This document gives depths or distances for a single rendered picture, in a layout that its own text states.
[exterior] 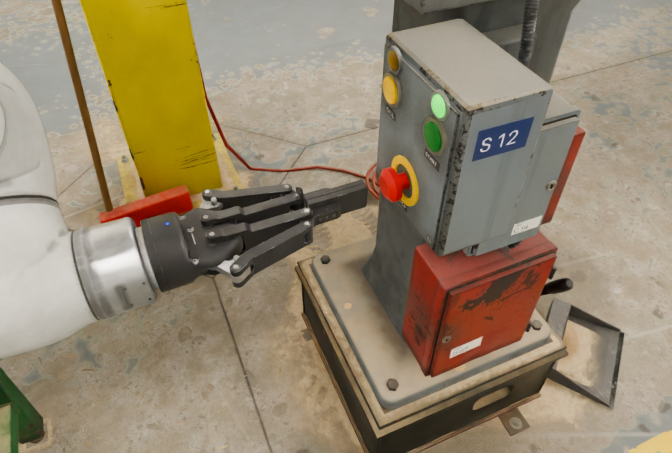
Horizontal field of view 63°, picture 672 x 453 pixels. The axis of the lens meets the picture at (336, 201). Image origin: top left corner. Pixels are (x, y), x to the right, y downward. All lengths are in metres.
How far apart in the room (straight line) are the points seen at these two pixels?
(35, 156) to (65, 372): 1.22
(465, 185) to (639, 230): 1.65
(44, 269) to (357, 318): 0.90
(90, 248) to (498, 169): 0.40
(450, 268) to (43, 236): 0.69
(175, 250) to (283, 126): 1.87
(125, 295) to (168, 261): 0.05
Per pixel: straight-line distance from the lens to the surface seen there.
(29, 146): 0.58
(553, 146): 0.89
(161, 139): 1.89
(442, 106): 0.51
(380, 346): 1.29
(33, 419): 1.59
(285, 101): 2.53
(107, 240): 0.54
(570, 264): 1.96
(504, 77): 0.55
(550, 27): 0.90
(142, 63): 1.74
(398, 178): 0.61
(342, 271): 1.40
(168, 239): 0.54
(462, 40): 0.60
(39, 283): 0.54
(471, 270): 1.02
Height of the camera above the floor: 1.39
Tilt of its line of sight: 44 degrees down
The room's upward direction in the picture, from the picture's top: straight up
